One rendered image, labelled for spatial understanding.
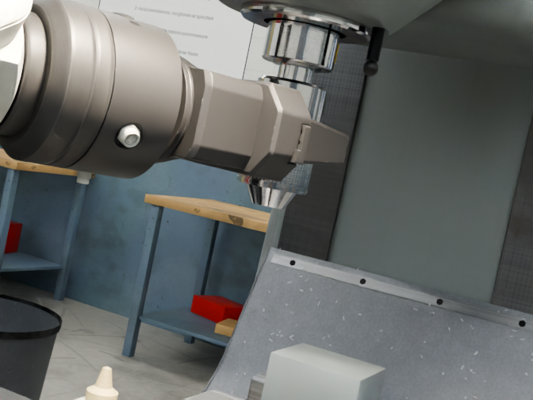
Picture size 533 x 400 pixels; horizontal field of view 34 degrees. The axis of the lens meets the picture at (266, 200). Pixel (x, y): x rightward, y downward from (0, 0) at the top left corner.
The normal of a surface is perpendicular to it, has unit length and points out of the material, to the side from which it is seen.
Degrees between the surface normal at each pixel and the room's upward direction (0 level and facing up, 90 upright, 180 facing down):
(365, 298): 63
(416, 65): 90
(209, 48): 90
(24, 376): 94
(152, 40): 40
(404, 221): 90
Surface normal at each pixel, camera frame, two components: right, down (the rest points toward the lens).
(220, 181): -0.43, -0.04
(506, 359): -0.30, -0.47
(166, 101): 0.63, 0.09
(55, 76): -0.09, 0.00
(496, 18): -0.44, 0.66
